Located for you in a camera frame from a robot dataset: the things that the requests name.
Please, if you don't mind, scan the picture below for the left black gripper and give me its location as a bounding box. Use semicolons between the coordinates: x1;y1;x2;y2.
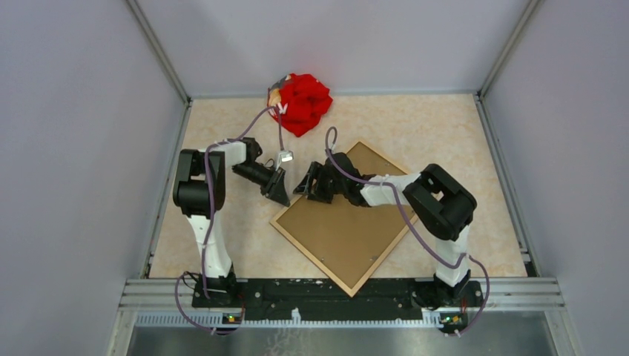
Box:
232;162;290;207

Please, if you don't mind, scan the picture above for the left controller board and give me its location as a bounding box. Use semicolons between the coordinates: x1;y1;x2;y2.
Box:
222;313;243;325

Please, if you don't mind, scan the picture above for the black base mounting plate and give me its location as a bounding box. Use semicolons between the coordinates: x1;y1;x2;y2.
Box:
191;278;483;321

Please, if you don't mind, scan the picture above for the aluminium rail front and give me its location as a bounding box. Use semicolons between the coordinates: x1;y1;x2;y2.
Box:
119;277;565;330

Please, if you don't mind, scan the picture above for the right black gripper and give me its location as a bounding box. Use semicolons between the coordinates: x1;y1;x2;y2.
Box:
294;162;347;204

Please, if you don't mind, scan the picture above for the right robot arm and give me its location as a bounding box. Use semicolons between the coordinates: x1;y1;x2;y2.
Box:
293;153;478;306

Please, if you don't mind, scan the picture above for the controller board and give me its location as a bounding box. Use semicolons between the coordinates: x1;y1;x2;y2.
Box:
222;313;243;325
439;313;468;329

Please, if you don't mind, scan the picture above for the right controller board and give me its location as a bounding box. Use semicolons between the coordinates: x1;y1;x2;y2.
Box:
439;313;468;329

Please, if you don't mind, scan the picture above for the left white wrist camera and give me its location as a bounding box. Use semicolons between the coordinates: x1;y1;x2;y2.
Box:
276;150;294;165

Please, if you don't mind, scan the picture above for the red crumpled cloth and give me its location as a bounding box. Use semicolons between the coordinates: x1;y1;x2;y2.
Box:
267;73;333;137

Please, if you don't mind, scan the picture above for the brown backing board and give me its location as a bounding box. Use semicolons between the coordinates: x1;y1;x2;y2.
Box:
274;143;417;291

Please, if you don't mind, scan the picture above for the wooden picture frame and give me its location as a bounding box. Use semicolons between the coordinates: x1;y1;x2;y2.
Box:
269;139;421;299

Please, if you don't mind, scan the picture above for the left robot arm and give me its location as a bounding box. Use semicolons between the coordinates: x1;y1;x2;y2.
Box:
173;137;290;307

